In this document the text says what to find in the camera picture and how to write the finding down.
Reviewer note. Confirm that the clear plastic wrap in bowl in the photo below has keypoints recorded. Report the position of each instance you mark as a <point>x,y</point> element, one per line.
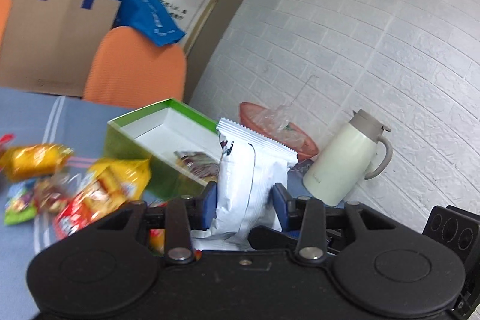
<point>276,122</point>

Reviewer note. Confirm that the brown noodle snack packet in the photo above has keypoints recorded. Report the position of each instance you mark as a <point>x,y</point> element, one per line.
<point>199,164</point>

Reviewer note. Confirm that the yellow corn packet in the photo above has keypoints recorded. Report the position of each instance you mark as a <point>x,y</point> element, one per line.
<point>25,162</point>

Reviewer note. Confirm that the red chips bag with mouth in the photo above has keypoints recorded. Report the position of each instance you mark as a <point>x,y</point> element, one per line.
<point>102,195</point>

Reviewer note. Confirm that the blue plastic bag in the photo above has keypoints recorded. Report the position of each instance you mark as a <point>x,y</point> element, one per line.
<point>151,19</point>

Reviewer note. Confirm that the left orange chair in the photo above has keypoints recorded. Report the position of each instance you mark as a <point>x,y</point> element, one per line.
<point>5,8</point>

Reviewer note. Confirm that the small green candy packet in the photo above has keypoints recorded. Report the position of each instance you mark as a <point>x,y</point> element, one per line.
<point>20,206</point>

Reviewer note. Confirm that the cream thermos jug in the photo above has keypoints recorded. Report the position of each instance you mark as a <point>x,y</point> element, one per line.
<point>357,151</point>

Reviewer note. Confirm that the brown paper bag blue handles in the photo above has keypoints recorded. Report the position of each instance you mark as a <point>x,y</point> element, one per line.
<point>48,46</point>

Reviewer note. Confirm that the white foil snack bag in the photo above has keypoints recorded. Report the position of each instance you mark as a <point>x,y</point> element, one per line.
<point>250,165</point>

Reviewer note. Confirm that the right orange chair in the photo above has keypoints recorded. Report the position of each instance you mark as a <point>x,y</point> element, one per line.
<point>130,71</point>

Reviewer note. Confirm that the green open cardboard box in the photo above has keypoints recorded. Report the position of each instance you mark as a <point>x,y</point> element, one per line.
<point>156,132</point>

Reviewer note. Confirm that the clear wrapped pastry snack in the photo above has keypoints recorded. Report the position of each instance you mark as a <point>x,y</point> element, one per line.
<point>51,193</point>

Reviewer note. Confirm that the orange chair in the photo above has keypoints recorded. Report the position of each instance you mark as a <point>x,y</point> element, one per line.
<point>130,71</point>
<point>5,8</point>

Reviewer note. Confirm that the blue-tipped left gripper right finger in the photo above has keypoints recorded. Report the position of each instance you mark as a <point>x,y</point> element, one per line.
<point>306,216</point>

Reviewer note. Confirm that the yellow snack bag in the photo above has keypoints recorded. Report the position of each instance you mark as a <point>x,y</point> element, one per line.
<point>133,174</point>

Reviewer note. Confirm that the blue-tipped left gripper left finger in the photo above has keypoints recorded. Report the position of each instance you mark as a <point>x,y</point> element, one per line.
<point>184,214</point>

